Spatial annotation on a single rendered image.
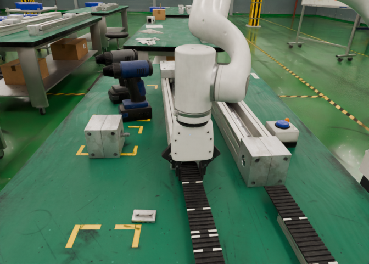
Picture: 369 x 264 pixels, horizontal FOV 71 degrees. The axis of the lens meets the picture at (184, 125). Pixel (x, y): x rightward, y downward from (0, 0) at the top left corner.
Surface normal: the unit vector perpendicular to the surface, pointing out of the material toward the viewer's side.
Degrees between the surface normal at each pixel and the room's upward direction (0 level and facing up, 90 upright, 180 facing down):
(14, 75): 90
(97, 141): 90
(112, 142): 90
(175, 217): 0
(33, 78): 90
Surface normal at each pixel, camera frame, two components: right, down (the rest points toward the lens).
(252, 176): 0.11, 0.46
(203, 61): 0.37, 0.44
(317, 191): 0.02, -0.88
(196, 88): -0.14, 0.47
